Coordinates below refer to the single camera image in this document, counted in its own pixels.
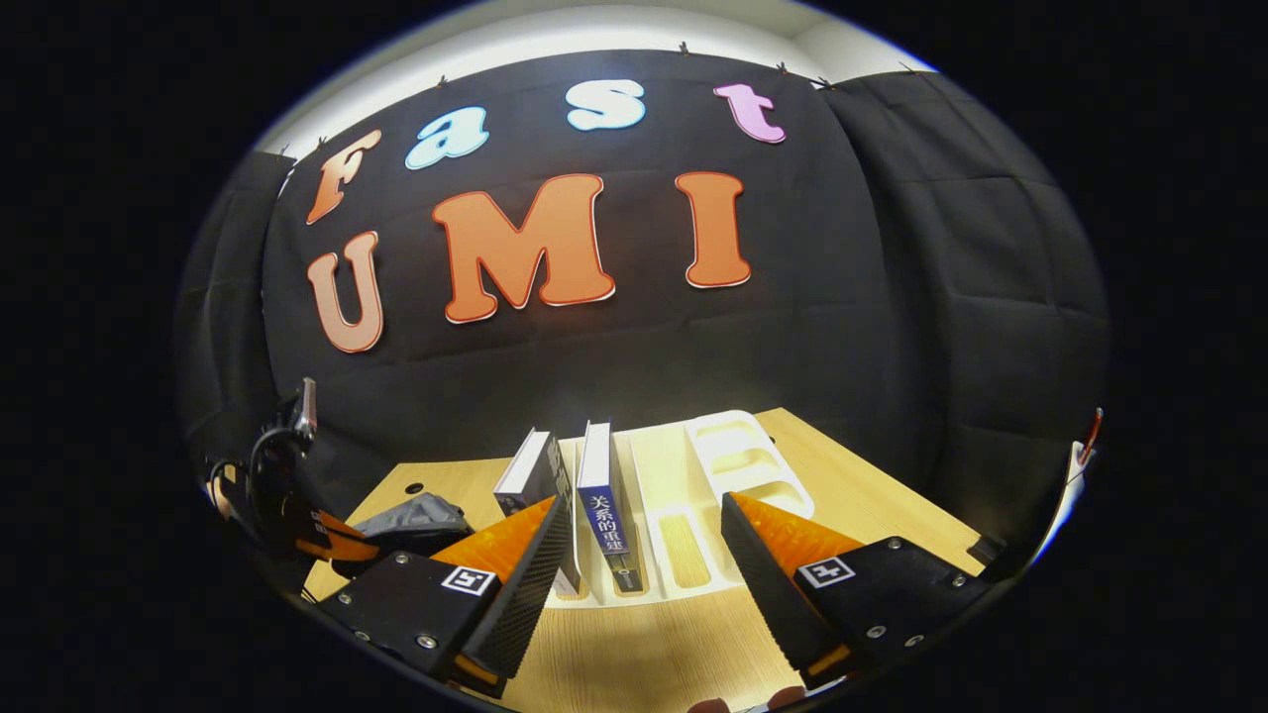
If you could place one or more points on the small black block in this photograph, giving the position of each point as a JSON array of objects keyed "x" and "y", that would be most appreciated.
[{"x": 986, "y": 551}]

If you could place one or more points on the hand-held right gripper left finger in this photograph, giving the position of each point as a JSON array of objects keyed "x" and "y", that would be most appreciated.
[{"x": 525, "y": 594}]

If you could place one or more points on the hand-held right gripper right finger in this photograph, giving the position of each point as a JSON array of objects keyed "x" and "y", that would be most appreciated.
[{"x": 768, "y": 584}]

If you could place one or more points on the white book with black spine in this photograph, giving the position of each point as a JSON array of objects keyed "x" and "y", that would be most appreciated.
[{"x": 530, "y": 475}]

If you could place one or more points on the white bookshelf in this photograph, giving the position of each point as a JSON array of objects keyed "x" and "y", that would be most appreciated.
[{"x": 733, "y": 465}]

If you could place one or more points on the grey schoolbag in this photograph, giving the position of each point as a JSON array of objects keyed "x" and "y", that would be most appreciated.
[{"x": 416, "y": 520}]

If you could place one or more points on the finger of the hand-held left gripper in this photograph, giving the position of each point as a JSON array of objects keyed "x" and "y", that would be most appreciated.
[{"x": 342, "y": 543}]

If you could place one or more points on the blue book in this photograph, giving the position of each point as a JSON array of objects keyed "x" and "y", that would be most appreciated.
[{"x": 602, "y": 505}]

